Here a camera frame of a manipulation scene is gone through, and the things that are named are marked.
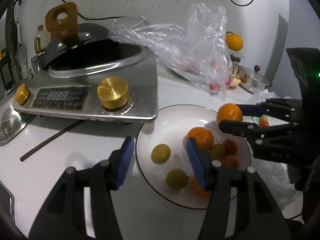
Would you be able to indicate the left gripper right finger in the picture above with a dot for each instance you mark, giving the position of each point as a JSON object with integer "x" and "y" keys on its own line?
{"x": 257, "y": 213}

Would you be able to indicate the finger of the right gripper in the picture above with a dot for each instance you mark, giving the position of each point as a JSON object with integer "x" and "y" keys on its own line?
{"x": 250, "y": 129}
{"x": 262, "y": 109}

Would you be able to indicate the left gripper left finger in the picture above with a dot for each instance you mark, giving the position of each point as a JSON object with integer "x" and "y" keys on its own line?
{"x": 62, "y": 213}

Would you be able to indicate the red cherry tomato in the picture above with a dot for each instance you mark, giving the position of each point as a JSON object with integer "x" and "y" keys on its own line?
{"x": 263, "y": 123}

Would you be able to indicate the small yellow fruit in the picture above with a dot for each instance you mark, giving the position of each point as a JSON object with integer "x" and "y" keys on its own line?
{"x": 263, "y": 118}

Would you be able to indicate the mandarin orange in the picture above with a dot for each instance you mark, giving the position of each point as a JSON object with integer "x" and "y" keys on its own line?
{"x": 203, "y": 137}
{"x": 229, "y": 112}

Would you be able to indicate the clear box of dark fruits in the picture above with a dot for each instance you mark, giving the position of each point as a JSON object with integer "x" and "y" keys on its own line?
{"x": 235, "y": 58}

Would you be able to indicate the red tomato on plate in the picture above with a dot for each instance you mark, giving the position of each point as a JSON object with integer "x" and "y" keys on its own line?
{"x": 231, "y": 161}
{"x": 230, "y": 146}

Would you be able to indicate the white printed plastic bag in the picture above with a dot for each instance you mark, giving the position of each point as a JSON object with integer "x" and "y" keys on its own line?
{"x": 275, "y": 175}

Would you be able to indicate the yellow fruit on plate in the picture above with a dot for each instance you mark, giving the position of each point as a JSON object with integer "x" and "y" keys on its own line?
{"x": 160, "y": 153}
{"x": 217, "y": 151}
{"x": 177, "y": 179}

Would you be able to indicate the small steel pot with lid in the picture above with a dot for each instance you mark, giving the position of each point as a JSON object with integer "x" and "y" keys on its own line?
{"x": 251, "y": 80}

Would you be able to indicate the orange peel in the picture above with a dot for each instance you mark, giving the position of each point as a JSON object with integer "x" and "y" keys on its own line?
{"x": 235, "y": 82}

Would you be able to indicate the black chopstick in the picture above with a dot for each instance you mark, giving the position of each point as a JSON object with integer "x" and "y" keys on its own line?
{"x": 50, "y": 139}

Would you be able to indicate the large orange on stand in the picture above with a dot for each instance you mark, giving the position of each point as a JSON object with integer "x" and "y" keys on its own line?
{"x": 234, "y": 41}

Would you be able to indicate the white round plate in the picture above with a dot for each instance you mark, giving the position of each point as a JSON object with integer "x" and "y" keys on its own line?
{"x": 170, "y": 127}

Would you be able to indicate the clear plastic bag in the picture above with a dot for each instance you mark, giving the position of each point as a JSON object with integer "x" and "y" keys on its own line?
{"x": 197, "y": 52}

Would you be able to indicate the steel pot lid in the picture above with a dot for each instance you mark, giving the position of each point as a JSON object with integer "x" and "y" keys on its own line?
{"x": 12, "y": 122}

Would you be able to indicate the steel induction cooker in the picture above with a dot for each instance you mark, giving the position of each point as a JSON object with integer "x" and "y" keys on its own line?
{"x": 69, "y": 89}

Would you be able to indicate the oil bottle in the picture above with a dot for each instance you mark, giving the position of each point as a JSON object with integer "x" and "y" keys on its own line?
{"x": 41, "y": 39}

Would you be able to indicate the black wok wooden handle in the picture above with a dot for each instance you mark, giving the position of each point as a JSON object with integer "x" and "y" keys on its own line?
{"x": 77, "y": 46}

